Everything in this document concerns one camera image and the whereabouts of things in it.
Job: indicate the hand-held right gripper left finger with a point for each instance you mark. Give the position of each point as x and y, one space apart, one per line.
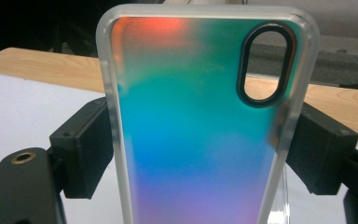
84 149

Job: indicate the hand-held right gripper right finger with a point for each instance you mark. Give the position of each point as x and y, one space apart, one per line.
320 152

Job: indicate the iridescent clear phone case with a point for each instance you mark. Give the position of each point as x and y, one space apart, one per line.
183 124

